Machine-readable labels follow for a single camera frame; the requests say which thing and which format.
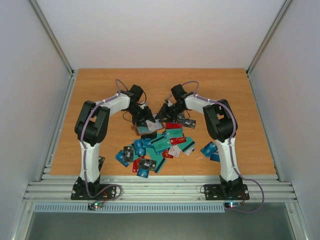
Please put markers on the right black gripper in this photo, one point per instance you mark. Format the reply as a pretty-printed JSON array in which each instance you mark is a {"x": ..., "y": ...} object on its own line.
[{"x": 167, "y": 111}]

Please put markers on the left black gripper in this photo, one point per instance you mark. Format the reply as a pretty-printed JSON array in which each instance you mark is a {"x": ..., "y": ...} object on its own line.
[{"x": 148, "y": 116}]

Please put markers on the brown leather card holder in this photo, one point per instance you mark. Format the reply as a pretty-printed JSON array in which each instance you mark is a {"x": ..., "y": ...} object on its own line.
[{"x": 134, "y": 127}]

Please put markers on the white red-print card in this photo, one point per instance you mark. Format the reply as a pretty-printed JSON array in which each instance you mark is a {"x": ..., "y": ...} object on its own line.
[{"x": 153, "y": 126}]

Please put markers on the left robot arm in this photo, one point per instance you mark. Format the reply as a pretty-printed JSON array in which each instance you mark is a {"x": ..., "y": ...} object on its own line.
[{"x": 91, "y": 129}]

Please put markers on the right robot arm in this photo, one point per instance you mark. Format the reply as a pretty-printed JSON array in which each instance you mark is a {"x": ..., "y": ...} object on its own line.
[{"x": 221, "y": 126}]

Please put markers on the dark red card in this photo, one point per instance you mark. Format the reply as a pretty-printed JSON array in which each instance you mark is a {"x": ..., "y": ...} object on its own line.
[{"x": 173, "y": 125}]

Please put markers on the black plain card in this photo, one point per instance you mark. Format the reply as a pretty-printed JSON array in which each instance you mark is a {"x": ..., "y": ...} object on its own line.
[{"x": 151, "y": 135}]

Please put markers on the black VIP card top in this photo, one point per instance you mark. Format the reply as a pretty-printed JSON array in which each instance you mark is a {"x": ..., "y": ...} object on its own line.
[{"x": 188, "y": 123}]

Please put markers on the black vip card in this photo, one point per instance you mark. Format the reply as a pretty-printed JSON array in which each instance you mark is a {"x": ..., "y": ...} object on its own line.
[
  {"x": 101, "y": 160},
  {"x": 188, "y": 123},
  {"x": 128, "y": 154},
  {"x": 147, "y": 164}
]

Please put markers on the red gold VIP card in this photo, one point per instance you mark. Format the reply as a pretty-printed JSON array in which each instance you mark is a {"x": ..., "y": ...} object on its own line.
[{"x": 178, "y": 140}]

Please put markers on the blue card pile centre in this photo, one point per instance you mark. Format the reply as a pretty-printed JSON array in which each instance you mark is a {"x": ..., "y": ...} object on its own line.
[{"x": 139, "y": 148}]

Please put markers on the teal card pile bottom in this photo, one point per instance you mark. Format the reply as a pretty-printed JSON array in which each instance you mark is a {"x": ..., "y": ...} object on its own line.
[{"x": 161, "y": 147}]

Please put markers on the blue card left edge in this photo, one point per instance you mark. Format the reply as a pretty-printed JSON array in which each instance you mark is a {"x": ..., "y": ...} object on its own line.
[{"x": 120, "y": 158}]

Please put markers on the black VIP card bottom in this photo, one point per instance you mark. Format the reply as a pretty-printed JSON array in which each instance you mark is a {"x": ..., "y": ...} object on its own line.
[{"x": 147, "y": 164}]

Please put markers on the black VIP card far left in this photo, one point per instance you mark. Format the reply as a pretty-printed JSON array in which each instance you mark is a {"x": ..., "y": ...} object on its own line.
[{"x": 101, "y": 160}]

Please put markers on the blue card right upper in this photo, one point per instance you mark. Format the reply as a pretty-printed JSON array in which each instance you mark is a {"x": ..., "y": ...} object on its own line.
[{"x": 209, "y": 149}]

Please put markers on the blue card far right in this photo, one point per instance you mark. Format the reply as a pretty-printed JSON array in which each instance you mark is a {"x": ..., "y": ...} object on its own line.
[{"x": 215, "y": 157}]

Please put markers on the left controller board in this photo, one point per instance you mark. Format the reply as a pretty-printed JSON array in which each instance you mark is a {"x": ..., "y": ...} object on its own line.
[{"x": 95, "y": 206}]

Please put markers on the controller board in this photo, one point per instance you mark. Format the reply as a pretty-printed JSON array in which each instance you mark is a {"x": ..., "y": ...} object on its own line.
[
  {"x": 232, "y": 205},
  {"x": 95, "y": 206}
]

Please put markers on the right controller board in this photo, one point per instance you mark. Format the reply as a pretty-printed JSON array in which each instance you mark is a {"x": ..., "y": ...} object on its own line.
[{"x": 232, "y": 205}]

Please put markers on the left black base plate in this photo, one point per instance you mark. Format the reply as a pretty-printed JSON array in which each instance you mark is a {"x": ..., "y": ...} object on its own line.
[{"x": 95, "y": 191}]

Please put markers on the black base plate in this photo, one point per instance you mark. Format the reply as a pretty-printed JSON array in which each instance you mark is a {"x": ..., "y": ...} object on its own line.
[
  {"x": 214, "y": 192},
  {"x": 95, "y": 191}
]

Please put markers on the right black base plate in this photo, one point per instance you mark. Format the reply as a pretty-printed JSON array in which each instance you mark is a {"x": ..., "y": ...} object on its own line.
[{"x": 214, "y": 192}]

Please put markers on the aluminium frame rails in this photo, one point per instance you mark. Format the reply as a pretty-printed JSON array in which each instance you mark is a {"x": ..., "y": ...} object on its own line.
[{"x": 160, "y": 188}]

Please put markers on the grey slotted cable duct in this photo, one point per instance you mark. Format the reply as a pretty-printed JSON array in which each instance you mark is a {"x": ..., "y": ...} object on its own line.
[{"x": 130, "y": 208}]

